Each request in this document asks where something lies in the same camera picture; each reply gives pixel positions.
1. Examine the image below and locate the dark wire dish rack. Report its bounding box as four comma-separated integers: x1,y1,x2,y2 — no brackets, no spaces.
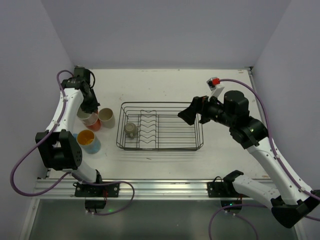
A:
116,101,204,151

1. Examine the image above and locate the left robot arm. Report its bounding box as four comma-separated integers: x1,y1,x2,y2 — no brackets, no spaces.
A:
35,66,100,184

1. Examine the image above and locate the orange mug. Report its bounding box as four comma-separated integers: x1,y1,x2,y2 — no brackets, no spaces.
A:
85,118,101,132

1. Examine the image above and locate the blue butterfly mug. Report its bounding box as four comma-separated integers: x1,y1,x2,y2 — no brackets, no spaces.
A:
73,129,101,154

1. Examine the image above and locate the right black base bracket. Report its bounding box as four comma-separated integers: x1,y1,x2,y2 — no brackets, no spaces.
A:
206,170,248,214

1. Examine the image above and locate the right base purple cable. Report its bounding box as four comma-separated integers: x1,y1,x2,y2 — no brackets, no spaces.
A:
208,203,268,240

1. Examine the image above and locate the left black base bracket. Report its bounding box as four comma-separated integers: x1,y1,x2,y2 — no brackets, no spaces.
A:
73,172,120,213

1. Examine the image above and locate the pink faceted mug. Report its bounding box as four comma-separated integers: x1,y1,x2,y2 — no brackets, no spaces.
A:
76,108,98,126

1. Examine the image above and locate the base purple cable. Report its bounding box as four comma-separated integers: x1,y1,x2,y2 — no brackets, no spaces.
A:
208,203,268,240
86,181,136,216

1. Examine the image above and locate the beige tumbler cup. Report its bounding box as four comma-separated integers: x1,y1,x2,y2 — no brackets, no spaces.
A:
98,108,115,129

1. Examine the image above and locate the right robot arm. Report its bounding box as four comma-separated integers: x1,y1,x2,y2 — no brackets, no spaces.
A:
178,90,320,228

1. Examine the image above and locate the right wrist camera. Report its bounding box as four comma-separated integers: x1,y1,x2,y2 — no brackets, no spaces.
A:
206,77,225,101

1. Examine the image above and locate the small olive green mug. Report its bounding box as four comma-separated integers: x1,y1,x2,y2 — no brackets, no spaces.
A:
124,122,138,138

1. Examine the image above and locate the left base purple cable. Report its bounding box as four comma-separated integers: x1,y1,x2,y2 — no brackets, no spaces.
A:
86,181,136,216

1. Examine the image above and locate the black base bracket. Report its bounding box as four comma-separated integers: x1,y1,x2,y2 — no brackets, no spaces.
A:
206,170,248,214
73,172,120,213

